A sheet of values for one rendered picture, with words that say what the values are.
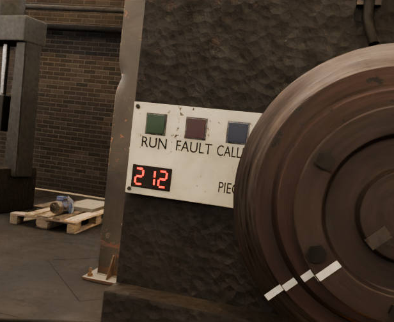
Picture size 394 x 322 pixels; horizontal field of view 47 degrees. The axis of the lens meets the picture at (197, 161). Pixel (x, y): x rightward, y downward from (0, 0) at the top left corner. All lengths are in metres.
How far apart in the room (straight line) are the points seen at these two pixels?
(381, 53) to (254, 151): 0.23
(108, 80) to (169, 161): 6.75
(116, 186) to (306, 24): 2.84
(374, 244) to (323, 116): 0.18
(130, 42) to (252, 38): 2.75
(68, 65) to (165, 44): 7.07
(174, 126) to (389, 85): 0.39
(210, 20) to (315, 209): 0.45
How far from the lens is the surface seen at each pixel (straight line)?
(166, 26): 0.92
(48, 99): 8.07
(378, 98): 0.66
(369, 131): 0.61
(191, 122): 0.85
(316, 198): 0.61
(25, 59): 5.94
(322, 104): 0.68
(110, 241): 3.63
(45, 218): 5.21
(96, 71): 7.70
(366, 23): 0.85
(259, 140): 0.70
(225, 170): 0.84
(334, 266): 0.63
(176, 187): 0.86
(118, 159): 3.54
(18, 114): 5.90
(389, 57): 0.71
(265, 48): 0.87
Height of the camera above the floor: 1.18
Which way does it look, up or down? 3 degrees down
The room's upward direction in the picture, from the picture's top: 6 degrees clockwise
